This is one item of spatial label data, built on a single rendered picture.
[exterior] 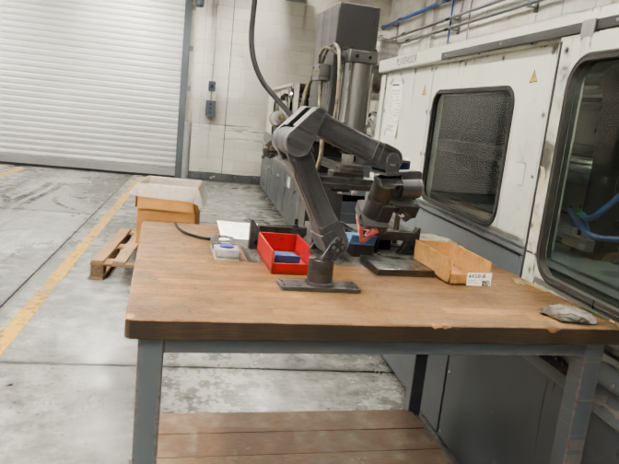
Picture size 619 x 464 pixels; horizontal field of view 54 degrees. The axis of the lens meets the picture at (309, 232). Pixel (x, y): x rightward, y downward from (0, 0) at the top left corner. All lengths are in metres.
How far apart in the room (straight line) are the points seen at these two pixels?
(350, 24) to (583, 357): 1.12
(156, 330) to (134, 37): 9.98
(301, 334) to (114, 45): 10.03
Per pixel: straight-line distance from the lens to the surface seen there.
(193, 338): 1.22
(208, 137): 11.01
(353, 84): 1.83
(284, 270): 1.58
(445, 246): 1.95
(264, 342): 1.27
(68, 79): 11.18
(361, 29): 1.93
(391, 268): 1.70
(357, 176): 1.86
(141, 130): 11.00
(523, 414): 2.07
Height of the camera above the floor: 1.31
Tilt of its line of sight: 11 degrees down
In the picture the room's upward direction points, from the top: 6 degrees clockwise
